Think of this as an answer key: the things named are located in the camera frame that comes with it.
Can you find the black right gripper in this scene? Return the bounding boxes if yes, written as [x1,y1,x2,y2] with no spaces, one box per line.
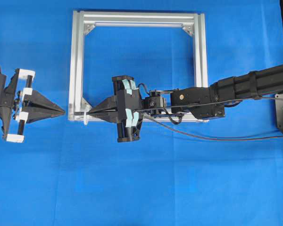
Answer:
[88,75,143,143]

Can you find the left gripper white blocks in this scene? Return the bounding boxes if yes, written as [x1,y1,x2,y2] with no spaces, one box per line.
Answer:
[0,68,65,143]

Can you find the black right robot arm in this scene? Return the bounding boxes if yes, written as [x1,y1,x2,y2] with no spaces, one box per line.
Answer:
[74,65,283,142]

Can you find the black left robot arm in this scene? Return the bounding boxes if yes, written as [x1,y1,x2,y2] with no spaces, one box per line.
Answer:
[0,68,65,143]

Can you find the blue table cloth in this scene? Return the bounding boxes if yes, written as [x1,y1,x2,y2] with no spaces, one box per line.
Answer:
[0,0,283,226]

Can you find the black camera cable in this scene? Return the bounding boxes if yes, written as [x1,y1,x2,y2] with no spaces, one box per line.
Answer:
[145,114,283,141]

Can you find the aluminium extrusion frame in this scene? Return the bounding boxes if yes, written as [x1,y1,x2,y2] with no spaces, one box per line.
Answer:
[68,11,208,124]

